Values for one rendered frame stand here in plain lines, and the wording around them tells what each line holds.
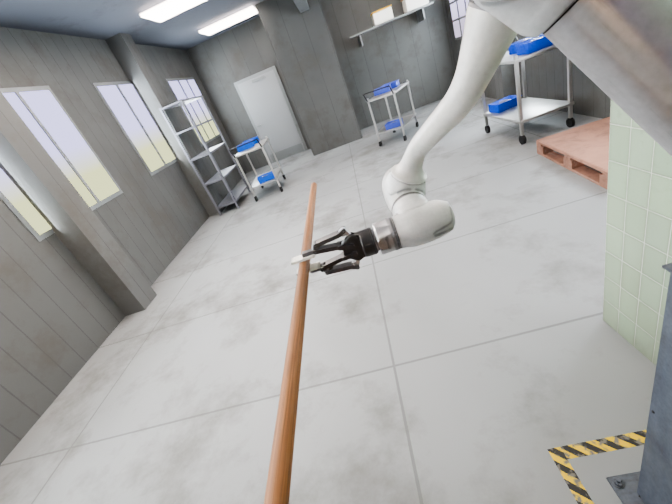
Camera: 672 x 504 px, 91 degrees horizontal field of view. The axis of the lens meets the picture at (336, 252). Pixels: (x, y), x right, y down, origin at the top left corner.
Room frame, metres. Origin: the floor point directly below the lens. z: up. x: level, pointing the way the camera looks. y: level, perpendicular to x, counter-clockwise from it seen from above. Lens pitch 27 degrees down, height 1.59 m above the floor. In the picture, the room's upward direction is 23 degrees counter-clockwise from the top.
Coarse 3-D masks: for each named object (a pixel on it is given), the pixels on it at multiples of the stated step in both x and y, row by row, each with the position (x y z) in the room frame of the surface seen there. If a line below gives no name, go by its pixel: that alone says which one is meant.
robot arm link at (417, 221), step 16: (416, 192) 0.83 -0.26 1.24; (400, 208) 0.79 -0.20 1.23; (416, 208) 0.76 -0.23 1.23; (432, 208) 0.74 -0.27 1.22; (448, 208) 0.73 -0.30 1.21; (400, 224) 0.75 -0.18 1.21; (416, 224) 0.73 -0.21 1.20; (432, 224) 0.72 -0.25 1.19; (448, 224) 0.72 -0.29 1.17; (400, 240) 0.74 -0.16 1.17; (416, 240) 0.73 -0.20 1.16; (432, 240) 0.73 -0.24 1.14
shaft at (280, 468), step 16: (304, 240) 0.94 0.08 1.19; (304, 272) 0.75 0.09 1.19; (304, 288) 0.68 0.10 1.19; (304, 304) 0.62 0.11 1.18; (304, 320) 0.57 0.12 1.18; (288, 336) 0.52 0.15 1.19; (288, 352) 0.47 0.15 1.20; (288, 368) 0.43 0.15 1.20; (288, 384) 0.40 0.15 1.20; (288, 400) 0.37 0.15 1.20; (288, 416) 0.34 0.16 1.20; (288, 432) 0.32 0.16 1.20; (272, 448) 0.30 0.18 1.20; (288, 448) 0.30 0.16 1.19; (272, 464) 0.28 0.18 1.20; (288, 464) 0.28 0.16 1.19; (272, 480) 0.26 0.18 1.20; (288, 480) 0.26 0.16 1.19; (272, 496) 0.24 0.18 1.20; (288, 496) 0.24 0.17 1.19
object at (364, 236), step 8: (352, 232) 0.80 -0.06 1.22; (360, 232) 0.79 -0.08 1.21; (368, 232) 0.78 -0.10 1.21; (344, 240) 0.80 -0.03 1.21; (352, 240) 0.79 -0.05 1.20; (360, 240) 0.77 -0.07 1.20; (368, 240) 0.76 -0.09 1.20; (360, 248) 0.79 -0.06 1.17; (368, 248) 0.76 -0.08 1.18; (376, 248) 0.76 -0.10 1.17; (360, 256) 0.79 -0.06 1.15; (368, 256) 0.77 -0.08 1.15
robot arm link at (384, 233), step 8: (376, 224) 0.78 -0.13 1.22; (384, 224) 0.77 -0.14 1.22; (392, 224) 0.76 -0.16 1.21; (376, 232) 0.76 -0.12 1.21; (384, 232) 0.75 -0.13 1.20; (392, 232) 0.74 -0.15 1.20; (376, 240) 0.76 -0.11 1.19; (384, 240) 0.75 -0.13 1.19; (392, 240) 0.74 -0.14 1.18; (384, 248) 0.75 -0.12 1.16; (392, 248) 0.74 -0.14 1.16; (400, 248) 0.75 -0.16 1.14
